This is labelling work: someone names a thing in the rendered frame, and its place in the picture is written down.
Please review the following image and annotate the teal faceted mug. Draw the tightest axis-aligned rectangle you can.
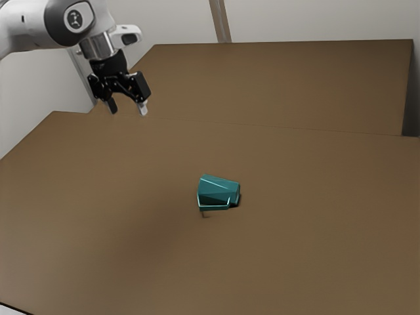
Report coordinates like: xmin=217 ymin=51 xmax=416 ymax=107
xmin=196 ymin=173 xmax=243 ymax=212

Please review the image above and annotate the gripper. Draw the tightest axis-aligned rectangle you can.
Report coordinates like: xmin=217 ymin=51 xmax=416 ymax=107
xmin=86 ymin=48 xmax=152 ymax=116

